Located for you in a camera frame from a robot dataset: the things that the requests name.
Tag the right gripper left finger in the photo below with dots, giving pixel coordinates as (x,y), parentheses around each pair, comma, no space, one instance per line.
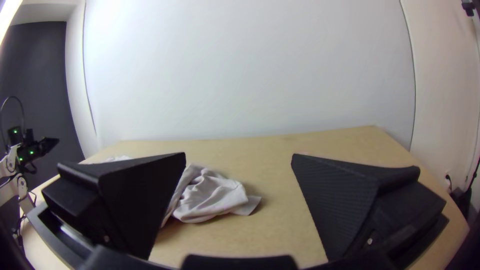
(131,202)

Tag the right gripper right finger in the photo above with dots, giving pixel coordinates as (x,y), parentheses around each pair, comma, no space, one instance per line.
(337,202)

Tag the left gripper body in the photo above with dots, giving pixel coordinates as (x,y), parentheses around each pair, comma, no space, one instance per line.
(39,147)

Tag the light grey t-shirt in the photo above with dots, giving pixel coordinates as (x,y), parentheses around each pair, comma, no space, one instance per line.
(210,195)

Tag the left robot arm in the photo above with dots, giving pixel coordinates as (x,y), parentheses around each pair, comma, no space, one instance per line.
(9,163)

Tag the white wall socket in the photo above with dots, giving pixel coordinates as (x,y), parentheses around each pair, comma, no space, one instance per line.
(447,180)

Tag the small black camera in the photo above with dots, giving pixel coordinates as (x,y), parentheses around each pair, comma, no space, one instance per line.
(468,6)

